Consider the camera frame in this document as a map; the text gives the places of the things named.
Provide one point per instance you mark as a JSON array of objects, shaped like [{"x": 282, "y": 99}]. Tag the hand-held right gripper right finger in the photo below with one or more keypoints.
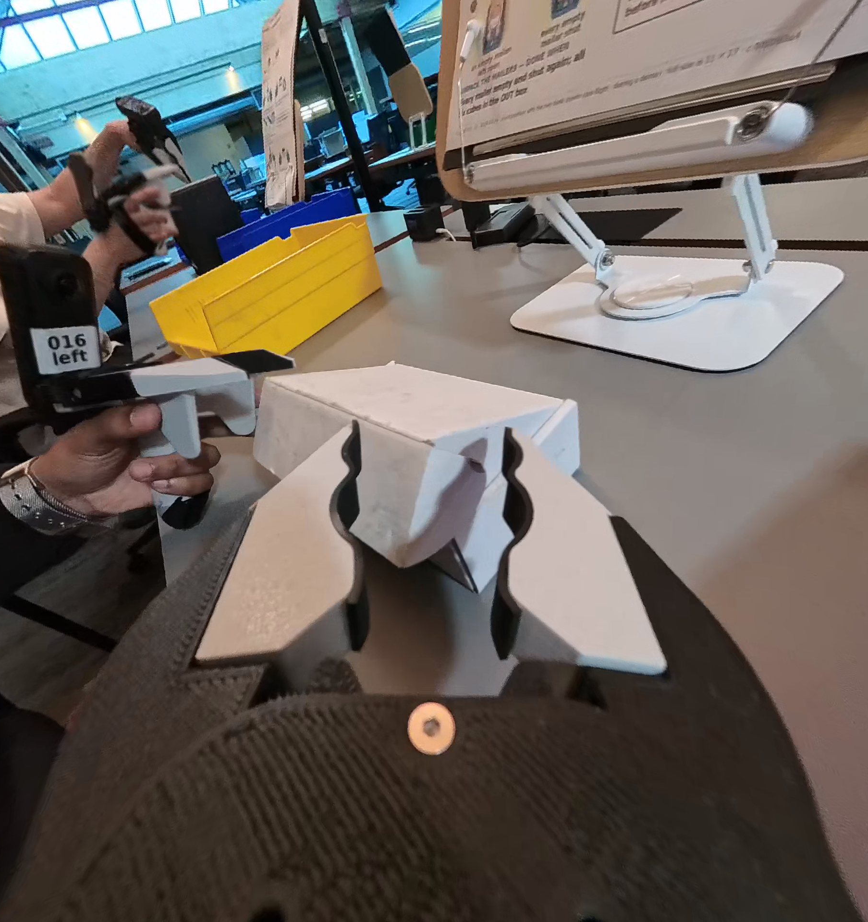
[{"x": 578, "y": 576}]

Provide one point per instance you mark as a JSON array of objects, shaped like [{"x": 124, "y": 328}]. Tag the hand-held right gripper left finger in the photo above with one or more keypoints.
[{"x": 275, "y": 576}]

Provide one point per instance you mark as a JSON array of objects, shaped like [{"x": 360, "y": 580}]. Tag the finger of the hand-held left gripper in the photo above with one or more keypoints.
[{"x": 189, "y": 378}]

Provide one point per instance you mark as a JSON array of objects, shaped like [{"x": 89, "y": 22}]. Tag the white cardboard mailer box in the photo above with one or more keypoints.
[{"x": 405, "y": 410}]

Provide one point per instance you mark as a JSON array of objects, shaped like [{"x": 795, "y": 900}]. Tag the grey desk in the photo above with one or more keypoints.
[{"x": 693, "y": 468}]

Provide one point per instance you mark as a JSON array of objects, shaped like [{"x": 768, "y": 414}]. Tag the black desk box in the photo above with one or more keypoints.
[{"x": 506, "y": 220}]

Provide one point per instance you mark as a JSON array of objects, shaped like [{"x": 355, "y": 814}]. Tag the person's left hand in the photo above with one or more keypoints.
[{"x": 95, "y": 468}]

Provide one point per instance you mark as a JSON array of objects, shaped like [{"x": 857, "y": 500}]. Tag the yellow plastic bin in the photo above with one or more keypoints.
[{"x": 275, "y": 295}]

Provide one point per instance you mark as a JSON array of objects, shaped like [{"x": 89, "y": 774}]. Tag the black monitor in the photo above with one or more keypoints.
[{"x": 203, "y": 216}]

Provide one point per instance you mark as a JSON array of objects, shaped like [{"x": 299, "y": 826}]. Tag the blue plastic bin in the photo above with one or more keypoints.
[{"x": 282, "y": 223}]

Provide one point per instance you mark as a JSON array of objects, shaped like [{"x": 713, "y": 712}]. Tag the silver wristwatch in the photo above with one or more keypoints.
[{"x": 37, "y": 504}]

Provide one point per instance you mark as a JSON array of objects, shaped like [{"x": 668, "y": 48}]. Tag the black power adapter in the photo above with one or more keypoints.
[{"x": 426, "y": 223}]

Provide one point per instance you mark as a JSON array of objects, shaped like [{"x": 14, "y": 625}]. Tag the tan hanging poster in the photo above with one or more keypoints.
[{"x": 282, "y": 108}]

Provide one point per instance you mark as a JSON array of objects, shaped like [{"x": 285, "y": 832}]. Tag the black pole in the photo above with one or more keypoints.
[{"x": 336, "y": 108}]

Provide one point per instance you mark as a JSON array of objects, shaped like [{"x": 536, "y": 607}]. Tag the background document stand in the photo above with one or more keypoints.
[{"x": 412, "y": 97}]

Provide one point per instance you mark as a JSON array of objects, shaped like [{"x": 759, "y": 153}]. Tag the printed instruction sheet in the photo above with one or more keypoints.
[{"x": 657, "y": 57}]

